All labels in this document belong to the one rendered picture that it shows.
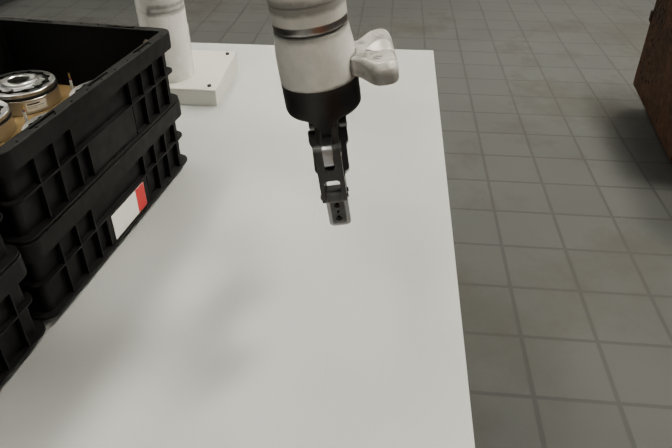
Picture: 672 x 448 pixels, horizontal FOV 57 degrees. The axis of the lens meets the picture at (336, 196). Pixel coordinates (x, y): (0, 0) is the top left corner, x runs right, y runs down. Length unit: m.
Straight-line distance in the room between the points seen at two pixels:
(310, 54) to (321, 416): 0.35
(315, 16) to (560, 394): 1.29
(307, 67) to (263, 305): 0.33
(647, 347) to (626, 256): 0.39
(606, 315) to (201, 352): 1.39
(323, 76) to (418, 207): 0.42
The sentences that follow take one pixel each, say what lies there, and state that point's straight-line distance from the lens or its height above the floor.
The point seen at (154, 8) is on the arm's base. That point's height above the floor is 0.89.
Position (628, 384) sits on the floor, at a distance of 1.75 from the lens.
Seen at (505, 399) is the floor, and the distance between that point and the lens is 1.62.
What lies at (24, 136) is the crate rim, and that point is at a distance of 0.71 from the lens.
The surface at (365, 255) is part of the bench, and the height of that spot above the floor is 0.70.
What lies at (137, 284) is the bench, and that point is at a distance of 0.83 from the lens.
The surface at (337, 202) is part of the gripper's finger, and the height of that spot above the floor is 0.88.
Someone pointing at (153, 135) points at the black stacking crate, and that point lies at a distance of 0.94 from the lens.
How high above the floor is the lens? 1.22
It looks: 33 degrees down
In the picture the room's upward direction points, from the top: straight up
